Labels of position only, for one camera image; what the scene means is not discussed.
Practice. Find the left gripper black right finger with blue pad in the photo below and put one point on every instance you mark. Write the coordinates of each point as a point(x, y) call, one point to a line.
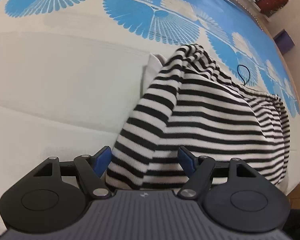
point(233, 194)

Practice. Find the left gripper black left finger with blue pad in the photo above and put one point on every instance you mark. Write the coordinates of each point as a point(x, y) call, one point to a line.
point(55, 194)

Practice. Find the black white striped hooded top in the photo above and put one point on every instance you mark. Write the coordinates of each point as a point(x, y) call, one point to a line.
point(193, 103)

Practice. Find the blue white patterned bed sheet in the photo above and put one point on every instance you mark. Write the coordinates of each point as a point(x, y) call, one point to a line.
point(71, 70)

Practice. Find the purple box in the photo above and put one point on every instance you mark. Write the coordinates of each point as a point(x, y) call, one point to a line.
point(284, 42)

